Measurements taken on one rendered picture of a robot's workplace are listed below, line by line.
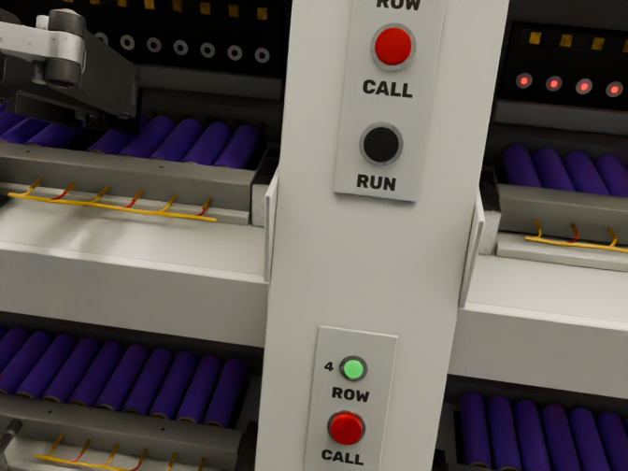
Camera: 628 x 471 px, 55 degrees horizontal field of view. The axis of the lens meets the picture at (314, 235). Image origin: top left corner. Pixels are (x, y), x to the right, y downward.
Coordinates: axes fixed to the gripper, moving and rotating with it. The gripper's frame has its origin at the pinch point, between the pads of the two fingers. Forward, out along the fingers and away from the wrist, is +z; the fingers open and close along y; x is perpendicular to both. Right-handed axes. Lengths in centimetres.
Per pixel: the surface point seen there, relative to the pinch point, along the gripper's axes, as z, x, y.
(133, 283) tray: -3.6, 9.7, -5.6
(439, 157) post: -5.7, 1.7, -20.3
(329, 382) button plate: -3.5, 13.5, -16.4
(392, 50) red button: -7.2, -2.6, -17.5
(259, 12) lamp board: 8.4, -8.3, -8.0
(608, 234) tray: 2.0, 4.2, -31.1
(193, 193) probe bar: 0.0, 4.7, -7.3
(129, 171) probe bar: -0.5, 3.9, -3.5
